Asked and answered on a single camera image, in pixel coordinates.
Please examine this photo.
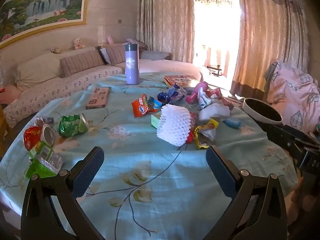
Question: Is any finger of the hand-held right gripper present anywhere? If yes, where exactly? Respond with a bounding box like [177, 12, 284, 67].
[266, 129, 298, 161]
[260, 121, 313, 145]

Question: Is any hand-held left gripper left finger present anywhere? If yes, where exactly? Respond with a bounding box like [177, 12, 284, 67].
[21, 146, 105, 240]

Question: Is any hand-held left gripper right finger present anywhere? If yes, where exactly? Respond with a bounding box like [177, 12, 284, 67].
[202, 146, 288, 240]

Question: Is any black bin with white rim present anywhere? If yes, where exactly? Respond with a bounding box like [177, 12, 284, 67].
[243, 97, 283, 125]

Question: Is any dark blue plastic wrapper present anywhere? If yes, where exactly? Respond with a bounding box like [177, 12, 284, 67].
[157, 83, 186, 105]

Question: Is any person's right hand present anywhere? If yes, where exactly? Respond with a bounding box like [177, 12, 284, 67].
[287, 177, 305, 240]

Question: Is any pink printed blanket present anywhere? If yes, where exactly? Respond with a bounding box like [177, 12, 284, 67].
[266, 59, 320, 133]

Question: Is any yellow snack wrapper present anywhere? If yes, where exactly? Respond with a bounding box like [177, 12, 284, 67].
[195, 118, 220, 150]

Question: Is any green drink carton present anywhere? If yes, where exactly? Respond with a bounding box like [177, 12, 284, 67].
[26, 141, 64, 178]

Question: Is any crushed green can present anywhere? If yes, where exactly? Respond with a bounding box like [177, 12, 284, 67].
[58, 113, 92, 138]

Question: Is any light blue floral tablecloth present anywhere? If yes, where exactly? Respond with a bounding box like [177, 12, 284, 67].
[0, 72, 299, 240]

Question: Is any white crumpled tissue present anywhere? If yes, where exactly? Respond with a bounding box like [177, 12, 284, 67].
[198, 102, 231, 121]

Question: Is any crushed red can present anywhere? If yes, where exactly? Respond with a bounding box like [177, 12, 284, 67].
[23, 124, 56, 151]

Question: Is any small crumpled wrapper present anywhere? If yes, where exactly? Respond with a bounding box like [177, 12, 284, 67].
[36, 116, 55, 128]

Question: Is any white foam fruit net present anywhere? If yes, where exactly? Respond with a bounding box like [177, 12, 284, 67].
[157, 104, 192, 147]

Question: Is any white blue crumpled wrapper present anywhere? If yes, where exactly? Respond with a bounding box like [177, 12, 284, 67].
[197, 89, 213, 110]

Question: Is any pink plastic wrapper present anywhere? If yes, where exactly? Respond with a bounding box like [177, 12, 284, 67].
[206, 88, 235, 111]

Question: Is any pink plastic toy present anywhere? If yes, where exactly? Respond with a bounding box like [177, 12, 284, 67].
[185, 82, 208, 104]

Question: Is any orange snack packet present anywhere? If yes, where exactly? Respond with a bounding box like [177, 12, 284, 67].
[131, 94, 151, 118]

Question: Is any wooden chair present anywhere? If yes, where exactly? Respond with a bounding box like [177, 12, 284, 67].
[0, 104, 14, 153]

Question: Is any small black metal rack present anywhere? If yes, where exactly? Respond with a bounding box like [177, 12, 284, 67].
[206, 65, 223, 77]

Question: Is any light fabric sofa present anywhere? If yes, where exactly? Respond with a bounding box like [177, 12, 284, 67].
[0, 44, 213, 128]

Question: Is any colourful snack packet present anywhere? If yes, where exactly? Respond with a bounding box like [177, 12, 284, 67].
[147, 96, 163, 113]

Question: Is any beige patterned curtain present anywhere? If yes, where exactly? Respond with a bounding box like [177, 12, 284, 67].
[229, 0, 310, 98]
[136, 0, 196, 63]

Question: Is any colourful children's book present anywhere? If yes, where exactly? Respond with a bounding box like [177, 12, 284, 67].
[163, 75, 198, 88]

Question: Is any pink cushion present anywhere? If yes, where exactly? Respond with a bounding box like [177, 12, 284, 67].
[0, 84, 22, 105]

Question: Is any large striped cushion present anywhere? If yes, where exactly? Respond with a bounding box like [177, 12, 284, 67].
[59, 50, 105, 77]

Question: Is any white pillow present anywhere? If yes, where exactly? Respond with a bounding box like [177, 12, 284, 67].
[15, 52, 63, 91]

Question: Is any purple thermos bottle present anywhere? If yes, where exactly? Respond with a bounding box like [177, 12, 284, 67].
[125, 43, 139, 85]

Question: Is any small striped cushion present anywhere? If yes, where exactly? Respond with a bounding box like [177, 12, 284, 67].
[105, 44, 130, 66]

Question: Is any white teddy bear plush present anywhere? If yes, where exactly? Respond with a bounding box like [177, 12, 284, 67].
[73, 38, 86, 50]

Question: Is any grey pillow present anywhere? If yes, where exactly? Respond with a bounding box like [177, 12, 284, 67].
[140, 50, 172, 61]

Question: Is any patterned cushion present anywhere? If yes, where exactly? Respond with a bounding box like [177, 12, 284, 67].
[126, 38, 148, 51]

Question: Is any framed landscape painting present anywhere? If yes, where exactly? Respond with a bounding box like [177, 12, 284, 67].
[0, 0, 88, 50]

